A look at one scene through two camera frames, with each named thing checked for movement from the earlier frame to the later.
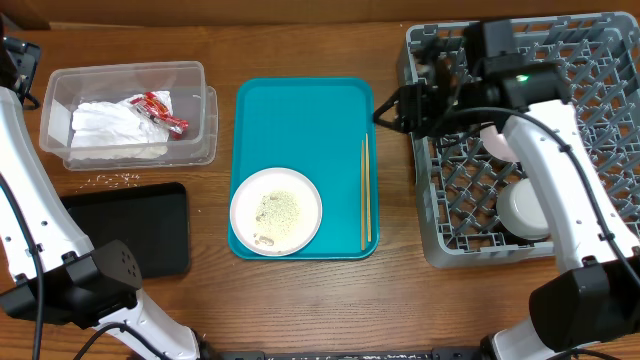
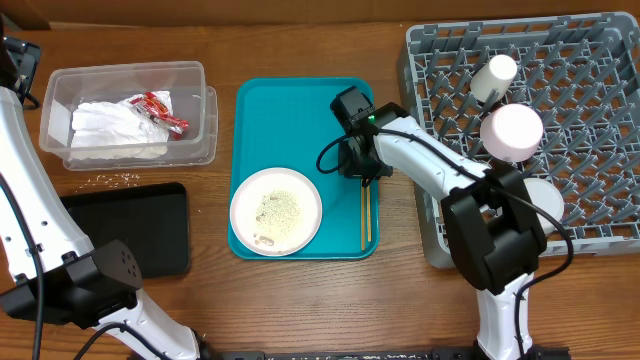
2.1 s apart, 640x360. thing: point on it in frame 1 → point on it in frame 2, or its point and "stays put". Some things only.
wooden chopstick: (363, 194) stays put
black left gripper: (24, 55) stays put
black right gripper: (411, 113) → (346, 168)
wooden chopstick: (368, 189) stays put
